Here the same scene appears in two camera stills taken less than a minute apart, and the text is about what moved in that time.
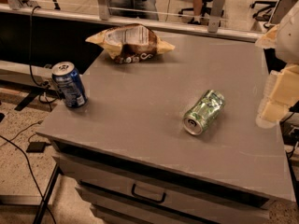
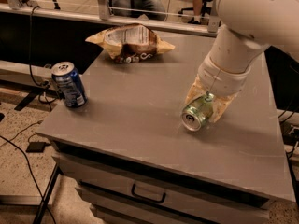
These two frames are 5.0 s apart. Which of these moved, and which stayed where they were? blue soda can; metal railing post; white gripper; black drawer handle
Moved: white gripper
Stayed: metal railing post; blue soda can; black drawer handle
